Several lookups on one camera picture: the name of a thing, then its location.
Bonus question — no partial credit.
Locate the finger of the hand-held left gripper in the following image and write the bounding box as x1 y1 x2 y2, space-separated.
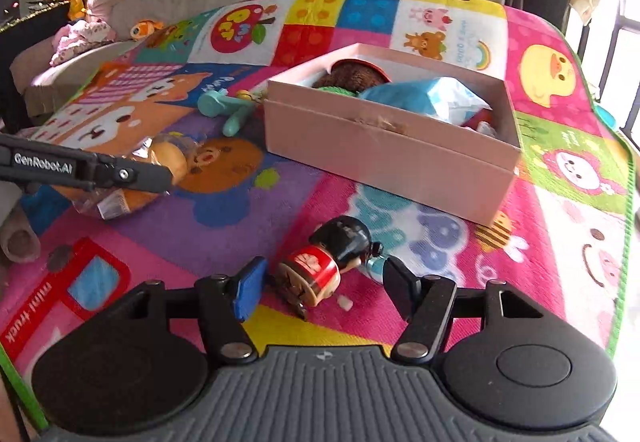
92 152 175 195

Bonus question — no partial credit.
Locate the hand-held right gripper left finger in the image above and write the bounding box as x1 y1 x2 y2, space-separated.
125 256 269 364

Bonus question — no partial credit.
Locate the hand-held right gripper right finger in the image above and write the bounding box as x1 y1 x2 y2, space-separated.
381 255 543 364

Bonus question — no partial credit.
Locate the bread bun packet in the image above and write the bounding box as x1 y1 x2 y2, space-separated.
52 132 201 221

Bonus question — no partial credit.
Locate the black red kokeshi doll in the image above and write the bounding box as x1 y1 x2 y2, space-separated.
274 216 373 320

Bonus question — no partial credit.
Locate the pink cardboard box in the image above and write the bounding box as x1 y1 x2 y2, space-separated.
262 42 523 227

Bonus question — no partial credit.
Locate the blue white tissue pack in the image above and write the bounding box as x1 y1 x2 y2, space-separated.
357 77 493 125

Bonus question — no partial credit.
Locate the brown green crochet doll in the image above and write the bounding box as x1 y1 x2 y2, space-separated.
312 58 391 96

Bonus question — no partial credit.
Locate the small blue metallic cap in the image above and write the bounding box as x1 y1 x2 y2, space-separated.
367 256 388 283

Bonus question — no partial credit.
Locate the teal plastic tool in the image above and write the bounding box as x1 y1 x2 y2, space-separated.
196 89 258 137

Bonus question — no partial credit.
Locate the pink plush toy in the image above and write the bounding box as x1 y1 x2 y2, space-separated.
50 20 113 68

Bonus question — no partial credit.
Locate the orange fish plush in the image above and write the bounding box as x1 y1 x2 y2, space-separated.
130 19 165 40

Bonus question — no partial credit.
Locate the colourful printed play mat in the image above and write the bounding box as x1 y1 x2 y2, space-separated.
0 0 636 442

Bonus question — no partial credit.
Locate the small teal object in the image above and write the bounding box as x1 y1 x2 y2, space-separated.
595 105 618 130

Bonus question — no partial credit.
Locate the black window railing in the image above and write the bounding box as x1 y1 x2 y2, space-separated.
565 0 640 133

